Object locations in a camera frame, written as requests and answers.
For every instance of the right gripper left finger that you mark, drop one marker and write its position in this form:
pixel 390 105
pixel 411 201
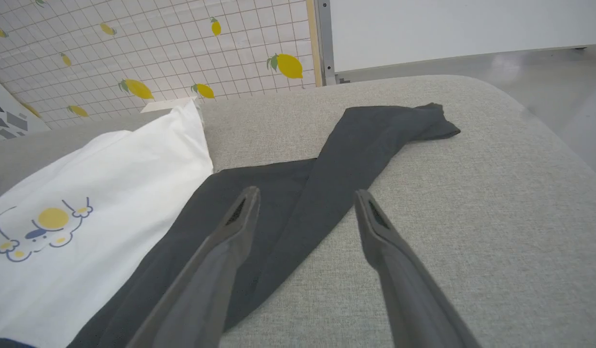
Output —
pixel 206 290

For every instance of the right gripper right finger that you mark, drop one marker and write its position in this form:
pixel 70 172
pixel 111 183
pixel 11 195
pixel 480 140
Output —
pixel 409 299

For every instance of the grey fabric sofa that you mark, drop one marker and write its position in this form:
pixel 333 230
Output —
pixel 472 217

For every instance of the white box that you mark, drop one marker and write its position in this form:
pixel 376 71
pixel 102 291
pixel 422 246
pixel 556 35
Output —
pixel 172 104

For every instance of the lemon print grid partition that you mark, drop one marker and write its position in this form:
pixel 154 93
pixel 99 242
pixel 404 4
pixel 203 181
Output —
pixel 182 38

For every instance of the grey geometric print panel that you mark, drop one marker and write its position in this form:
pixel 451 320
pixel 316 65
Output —
pixel 8 116

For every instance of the grey metal post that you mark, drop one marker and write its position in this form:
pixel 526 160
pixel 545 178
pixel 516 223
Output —
pixel 325 38

